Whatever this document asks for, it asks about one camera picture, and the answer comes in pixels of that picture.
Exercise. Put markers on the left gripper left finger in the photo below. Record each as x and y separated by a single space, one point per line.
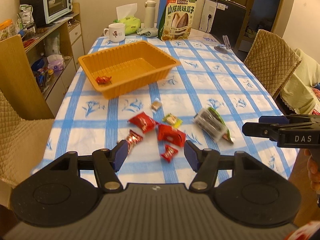
107 163

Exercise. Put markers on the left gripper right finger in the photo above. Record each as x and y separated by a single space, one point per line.
204 163

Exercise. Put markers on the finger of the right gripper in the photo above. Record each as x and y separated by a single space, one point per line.
289 119
263 130

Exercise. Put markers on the clear black snack packet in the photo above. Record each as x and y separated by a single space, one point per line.
209 124

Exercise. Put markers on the small red candy wrapper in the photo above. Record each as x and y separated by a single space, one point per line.
103 80

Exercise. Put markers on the right hand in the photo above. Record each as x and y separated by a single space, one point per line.
313 172

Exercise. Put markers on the beige sofa cover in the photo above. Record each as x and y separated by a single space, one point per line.
298 94

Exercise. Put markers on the small red candy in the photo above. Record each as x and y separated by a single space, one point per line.
169 153

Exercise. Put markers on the red gold candy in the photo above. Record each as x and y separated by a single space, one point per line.
133 138

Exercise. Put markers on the red square snack packet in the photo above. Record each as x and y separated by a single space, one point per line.
169 134

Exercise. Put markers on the yellow green candy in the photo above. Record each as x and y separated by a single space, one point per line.
172 120

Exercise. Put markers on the quilted beige chair right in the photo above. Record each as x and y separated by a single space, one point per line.
272 61

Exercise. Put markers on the quilted beige chair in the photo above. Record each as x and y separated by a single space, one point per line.
272 61
23 143

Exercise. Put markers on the blue checked tablecloth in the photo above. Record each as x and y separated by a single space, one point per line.
86 121

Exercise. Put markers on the small beige candy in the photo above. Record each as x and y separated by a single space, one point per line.
156 105

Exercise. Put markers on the quilted beige chair left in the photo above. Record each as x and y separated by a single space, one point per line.
23 143

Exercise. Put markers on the black round phone stand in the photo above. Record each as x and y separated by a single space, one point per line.
225 47

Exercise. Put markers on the orange plastic tray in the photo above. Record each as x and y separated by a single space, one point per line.
131 66

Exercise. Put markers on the small clear plastic packet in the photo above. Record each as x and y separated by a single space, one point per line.
210 41

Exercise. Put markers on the purple tissue pack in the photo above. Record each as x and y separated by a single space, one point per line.
55 62

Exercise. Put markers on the wooden shelf cabinet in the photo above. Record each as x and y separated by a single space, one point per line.
36 75

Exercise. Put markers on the white cartoon mug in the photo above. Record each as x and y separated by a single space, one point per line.
115 32

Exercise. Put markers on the grey crumpled cloth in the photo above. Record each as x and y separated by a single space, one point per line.
147 32

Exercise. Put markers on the sunflower seed bag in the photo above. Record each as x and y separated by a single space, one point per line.
177 19

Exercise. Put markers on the green tissue pack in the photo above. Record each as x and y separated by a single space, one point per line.
126 15

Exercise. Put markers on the white thermos bottle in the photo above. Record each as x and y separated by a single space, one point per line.
150 9

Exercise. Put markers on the orange lid jar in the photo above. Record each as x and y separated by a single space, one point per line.
7 29

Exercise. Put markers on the mint toaster oven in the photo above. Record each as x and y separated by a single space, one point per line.
47 11

